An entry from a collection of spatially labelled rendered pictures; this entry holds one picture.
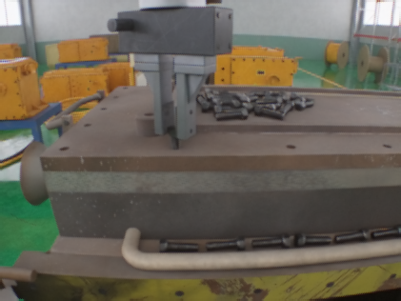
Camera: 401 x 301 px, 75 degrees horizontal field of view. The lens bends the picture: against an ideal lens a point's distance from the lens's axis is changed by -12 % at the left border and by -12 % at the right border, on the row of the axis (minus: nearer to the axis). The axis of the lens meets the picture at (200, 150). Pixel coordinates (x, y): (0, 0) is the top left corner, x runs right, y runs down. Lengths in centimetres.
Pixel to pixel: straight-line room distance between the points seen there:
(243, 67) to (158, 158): 269
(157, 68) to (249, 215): 23
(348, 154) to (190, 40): 25
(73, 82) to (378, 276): 650
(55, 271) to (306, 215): 35
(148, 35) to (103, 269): 29
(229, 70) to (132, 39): 269
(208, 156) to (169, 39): 15
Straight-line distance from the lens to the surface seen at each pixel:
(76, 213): 44
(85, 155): 39
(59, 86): 677
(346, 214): 47
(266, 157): 37
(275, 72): 310
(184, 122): 35
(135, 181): 38
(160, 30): 34
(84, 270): 41
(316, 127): 47
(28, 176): 57
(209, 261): 37
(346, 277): 44
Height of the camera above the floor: 151
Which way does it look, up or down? 23 degrees down
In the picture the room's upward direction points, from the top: straight up
